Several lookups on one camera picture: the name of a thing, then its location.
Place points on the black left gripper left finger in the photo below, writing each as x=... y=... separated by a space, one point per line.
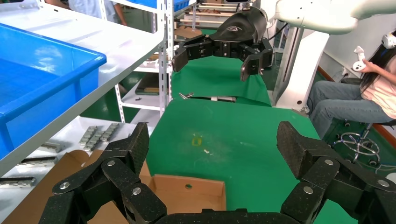
x=123 y=176

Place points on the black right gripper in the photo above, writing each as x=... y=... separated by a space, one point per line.
x=238 y=34

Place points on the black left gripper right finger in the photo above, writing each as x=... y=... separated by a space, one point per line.
x=315 y=167

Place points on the white VR controller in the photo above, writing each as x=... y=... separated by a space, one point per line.
x=359 y=60

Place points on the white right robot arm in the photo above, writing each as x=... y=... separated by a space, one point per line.
x=321 y=15

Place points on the brown cardboard piece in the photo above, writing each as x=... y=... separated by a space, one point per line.
x=187 y=32

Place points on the brown cardboard box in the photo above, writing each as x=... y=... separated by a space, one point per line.
x=185 y=198

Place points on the blue plastic tray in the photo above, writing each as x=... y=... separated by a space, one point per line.
x=37 y=80
x=161 y=3

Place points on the seated person left hand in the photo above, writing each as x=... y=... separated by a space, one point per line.
x=371 y=65

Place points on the green table cloth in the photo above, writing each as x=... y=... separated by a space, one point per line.
x=232 y=139
x=216 y=77

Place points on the metal cylinder rod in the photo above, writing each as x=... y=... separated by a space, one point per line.
x=223 y=99

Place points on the ribbed metal strip part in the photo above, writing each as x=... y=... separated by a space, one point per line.
x=88 y=135
x=109 y=132
x=94 y=142

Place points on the stacked wooden pallets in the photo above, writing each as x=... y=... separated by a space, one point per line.
x=210 y=14

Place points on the office chair chrome base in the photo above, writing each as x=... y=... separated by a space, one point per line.
x=359 y=145

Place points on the metal binder clip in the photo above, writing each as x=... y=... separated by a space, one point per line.
x=186 y=95

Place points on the seated person pink shirt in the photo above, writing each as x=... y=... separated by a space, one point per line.
x=340 y=102

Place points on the white neighbouring shelf rack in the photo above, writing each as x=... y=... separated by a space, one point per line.
x=145 y=103

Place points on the white robot torso column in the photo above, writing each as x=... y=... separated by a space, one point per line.
x=303 y=61

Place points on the standing person blue shirt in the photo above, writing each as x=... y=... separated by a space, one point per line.
x=89 y=7

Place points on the white VR headset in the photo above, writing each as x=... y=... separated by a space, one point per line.
x=389 y=40

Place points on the white perforated rack post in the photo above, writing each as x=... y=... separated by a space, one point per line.
x=161 y=77

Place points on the grey metal bracket part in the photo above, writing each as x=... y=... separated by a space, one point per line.
x=51 y=147
x=17 y=181
x=38 y=160

